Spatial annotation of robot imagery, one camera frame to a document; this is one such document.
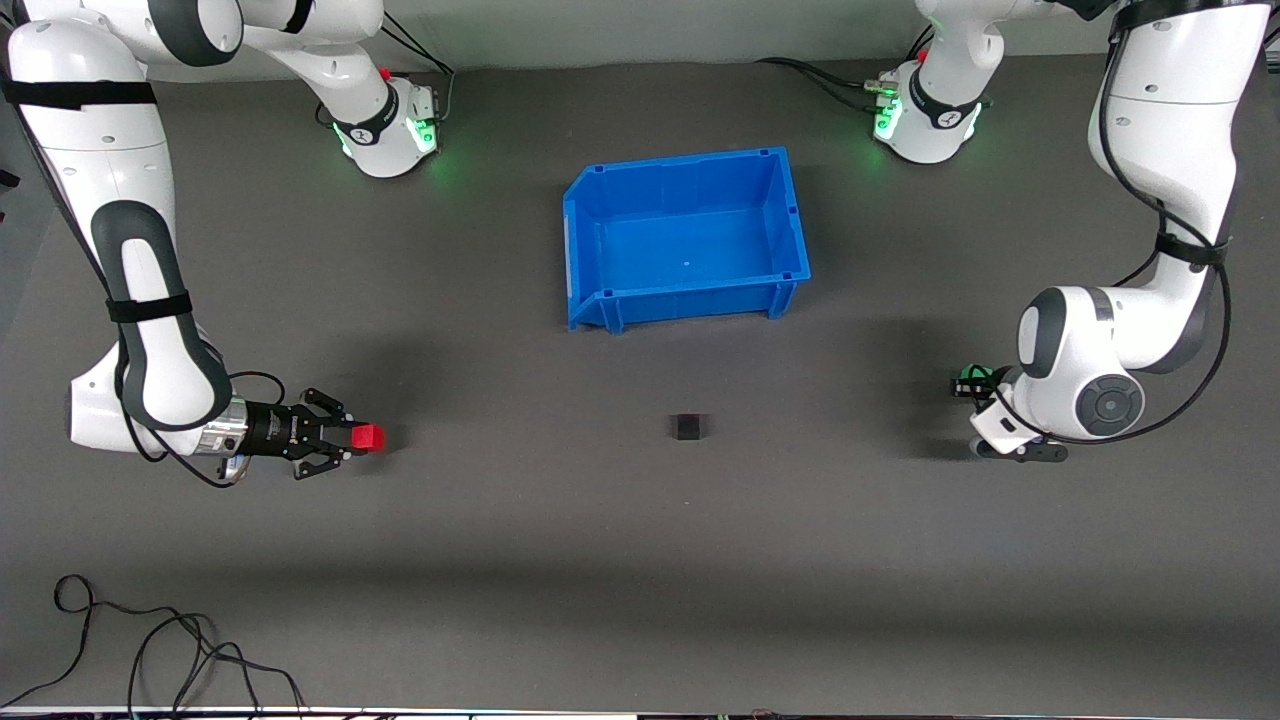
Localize grey table mat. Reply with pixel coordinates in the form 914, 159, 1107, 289
0, 50, 1280, 717

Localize blue plastic storage bin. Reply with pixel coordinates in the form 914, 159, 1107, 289
562, 147, 812, 335

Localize black right arm wrist cable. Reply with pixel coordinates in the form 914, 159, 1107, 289
113, 338, 288, 491

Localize black arm wrist cable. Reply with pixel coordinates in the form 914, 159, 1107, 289
113, 338, 288, 491
990, 0, 1233, 448

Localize black left arm wrist cable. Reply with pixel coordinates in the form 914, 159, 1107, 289
990, 0, 1233, 448

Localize loose thin black cable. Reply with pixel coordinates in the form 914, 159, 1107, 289
0, 574, 306, 720

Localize black left arm base cables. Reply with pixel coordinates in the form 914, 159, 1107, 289
753, 22, 993, 114

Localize black arm base cables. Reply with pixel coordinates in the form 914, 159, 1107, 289
753, 22, 993, 114
316, 15, 457, 129

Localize black right arm base cables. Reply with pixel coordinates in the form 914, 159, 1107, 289
316, 15, 457, 129

